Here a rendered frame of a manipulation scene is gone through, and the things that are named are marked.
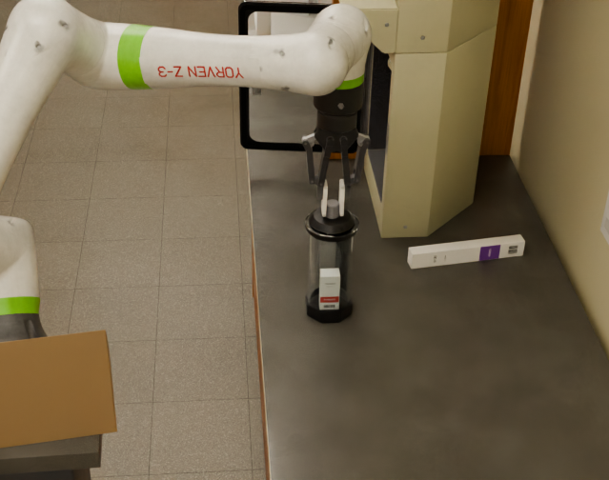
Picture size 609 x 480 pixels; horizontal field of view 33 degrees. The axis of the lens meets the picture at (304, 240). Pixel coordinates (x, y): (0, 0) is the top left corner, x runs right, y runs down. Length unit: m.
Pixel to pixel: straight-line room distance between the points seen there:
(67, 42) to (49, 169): 2.84
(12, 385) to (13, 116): 0.46
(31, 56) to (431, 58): 0.86
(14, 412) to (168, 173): 2.70
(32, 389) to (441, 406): 0.76
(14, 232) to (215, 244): 2.15
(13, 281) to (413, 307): 0.84
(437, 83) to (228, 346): 1.59
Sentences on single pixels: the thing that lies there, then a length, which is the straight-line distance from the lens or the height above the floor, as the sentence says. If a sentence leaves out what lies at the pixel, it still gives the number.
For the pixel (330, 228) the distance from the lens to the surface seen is 2.04.
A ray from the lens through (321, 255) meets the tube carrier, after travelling 2.08.
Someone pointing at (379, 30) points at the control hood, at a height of 1.46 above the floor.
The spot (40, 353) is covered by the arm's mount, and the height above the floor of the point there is 1.15.
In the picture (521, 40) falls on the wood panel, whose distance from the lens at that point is 2.68.
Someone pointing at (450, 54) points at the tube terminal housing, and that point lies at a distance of 2.24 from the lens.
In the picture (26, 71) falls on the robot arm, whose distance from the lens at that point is 1.78.
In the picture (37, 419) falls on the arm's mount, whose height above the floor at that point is 1.00.
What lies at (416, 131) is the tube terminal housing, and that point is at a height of 1.22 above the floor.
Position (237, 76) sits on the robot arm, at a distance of 1.79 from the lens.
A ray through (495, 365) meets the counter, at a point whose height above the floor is 0.94.
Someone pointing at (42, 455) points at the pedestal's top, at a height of 0.94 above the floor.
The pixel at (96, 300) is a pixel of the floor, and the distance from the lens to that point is 3.80.
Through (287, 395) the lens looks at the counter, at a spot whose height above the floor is 0.94.
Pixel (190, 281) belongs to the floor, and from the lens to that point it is 3.85.
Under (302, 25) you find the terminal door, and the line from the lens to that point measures 2.51.
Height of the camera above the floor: 2.32
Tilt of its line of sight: 35 degrees down
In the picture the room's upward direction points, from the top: 1 degrees clockwise
